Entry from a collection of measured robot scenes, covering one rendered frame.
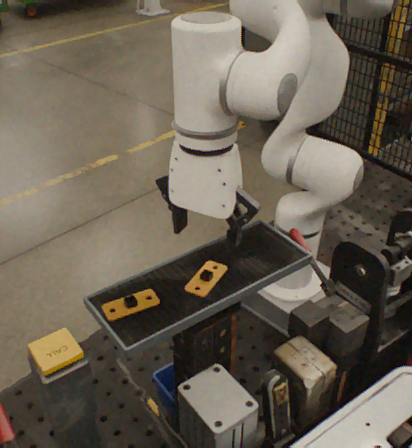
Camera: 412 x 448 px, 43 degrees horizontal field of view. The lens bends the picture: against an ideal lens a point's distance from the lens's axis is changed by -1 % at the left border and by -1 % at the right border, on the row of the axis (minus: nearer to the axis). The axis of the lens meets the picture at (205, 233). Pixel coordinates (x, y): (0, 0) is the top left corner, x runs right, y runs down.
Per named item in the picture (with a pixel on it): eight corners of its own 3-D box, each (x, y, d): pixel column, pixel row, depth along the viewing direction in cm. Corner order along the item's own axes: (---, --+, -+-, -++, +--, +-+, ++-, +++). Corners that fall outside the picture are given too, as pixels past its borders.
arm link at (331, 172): (286, 204, 138) (298, 122, 123) (354, 228, 131) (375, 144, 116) (266, 228, 130) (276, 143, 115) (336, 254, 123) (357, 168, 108)
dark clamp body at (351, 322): (319, 474, 107) (349, 346, 84) (275, 428, 115) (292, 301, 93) (354, 446, 112) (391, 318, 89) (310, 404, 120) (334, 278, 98)
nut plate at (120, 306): (109, 322, 78) (108, 316, 77) (101, 306, 80) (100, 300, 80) (161, 304, 81) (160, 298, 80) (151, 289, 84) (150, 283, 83)
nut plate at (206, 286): (204, 297, 82) (204, 292, 81) (183, 290, 84) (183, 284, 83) (228, 268, 88) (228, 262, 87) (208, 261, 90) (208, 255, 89)
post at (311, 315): (287, 461, 109) (310, 325, 85) (271, 443, 112) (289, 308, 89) (304, 448, 111) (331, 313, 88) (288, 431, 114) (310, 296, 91)
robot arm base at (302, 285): (240, 278, 142) (245, 225, 131) (279, 244, 154) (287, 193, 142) (300, 313, 133) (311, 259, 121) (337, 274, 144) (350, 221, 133)
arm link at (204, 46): (254, 117, 70) (197, 103, 74) (260, 14, 62) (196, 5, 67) (222, 140, 64) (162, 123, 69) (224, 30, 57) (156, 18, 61)
